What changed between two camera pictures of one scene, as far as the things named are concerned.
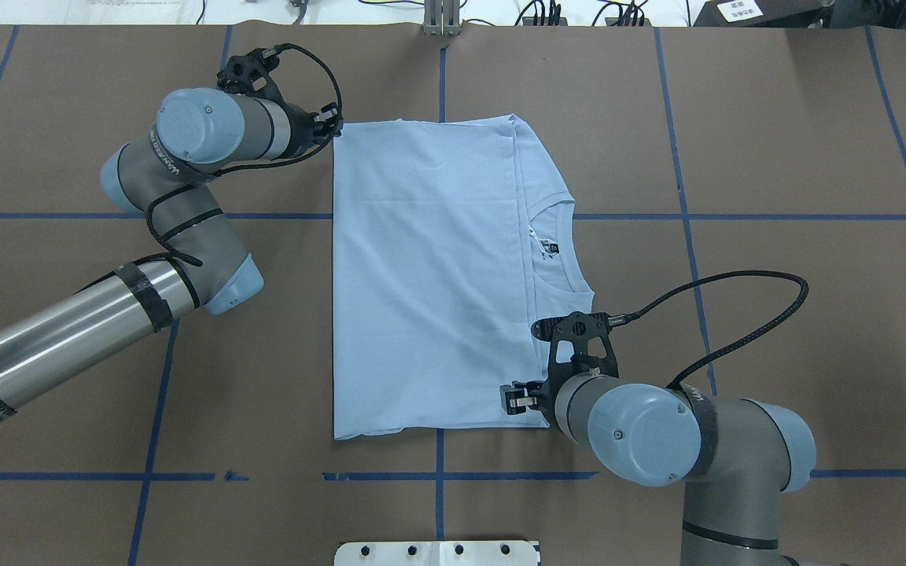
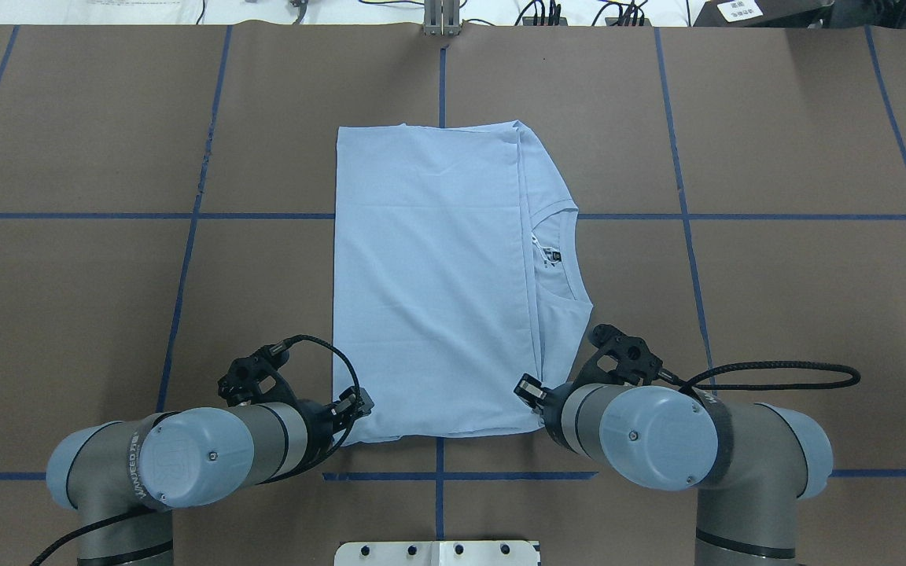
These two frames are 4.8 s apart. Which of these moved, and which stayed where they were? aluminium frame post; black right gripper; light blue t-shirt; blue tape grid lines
Moved: black right gripper
Stayed: aluminium frame post; blue tape grid lines; light blue t-shirt
